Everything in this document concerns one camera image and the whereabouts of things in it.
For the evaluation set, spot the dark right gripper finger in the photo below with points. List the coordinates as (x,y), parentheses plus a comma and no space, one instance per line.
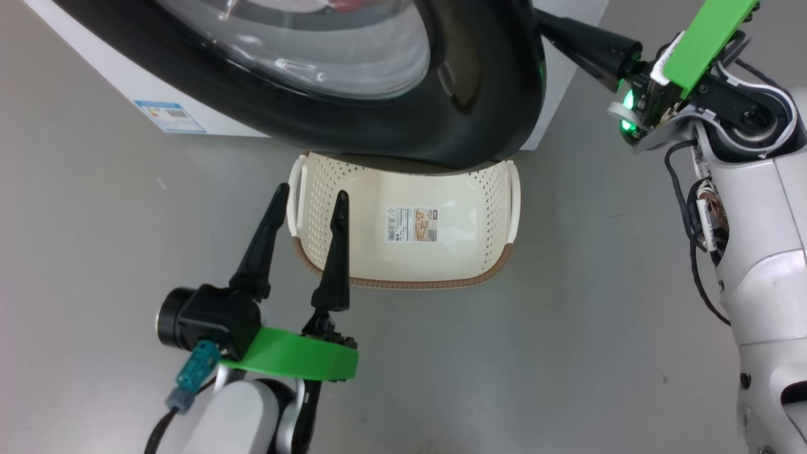
(592,50)

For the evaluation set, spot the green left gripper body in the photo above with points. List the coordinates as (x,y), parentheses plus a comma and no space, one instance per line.
(296,356)

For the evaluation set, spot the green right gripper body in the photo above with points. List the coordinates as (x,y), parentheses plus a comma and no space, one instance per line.
(706,44)

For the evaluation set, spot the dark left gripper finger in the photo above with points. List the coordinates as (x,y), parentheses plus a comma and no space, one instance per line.
(261,252)
(337,271)

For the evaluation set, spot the black round glass door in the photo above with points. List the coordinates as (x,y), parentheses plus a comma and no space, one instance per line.
(403,129)

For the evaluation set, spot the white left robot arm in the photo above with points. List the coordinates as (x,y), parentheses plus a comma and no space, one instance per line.
(239,416)

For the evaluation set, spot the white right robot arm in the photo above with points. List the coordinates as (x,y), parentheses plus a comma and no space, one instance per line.
(769,252)

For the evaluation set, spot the white washing machine body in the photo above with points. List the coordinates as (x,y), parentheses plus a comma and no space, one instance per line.
(555,94)

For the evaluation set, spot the basket product label sticker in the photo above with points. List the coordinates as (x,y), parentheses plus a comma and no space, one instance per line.
(413,224)

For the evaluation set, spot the cream perforated laundry basket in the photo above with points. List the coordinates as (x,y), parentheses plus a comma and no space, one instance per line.
(454,258)

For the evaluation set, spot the blue energy label sticker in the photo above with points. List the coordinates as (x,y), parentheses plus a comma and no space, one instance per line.
(170,116)

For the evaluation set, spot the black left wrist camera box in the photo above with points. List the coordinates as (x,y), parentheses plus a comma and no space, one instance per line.
(208,318)

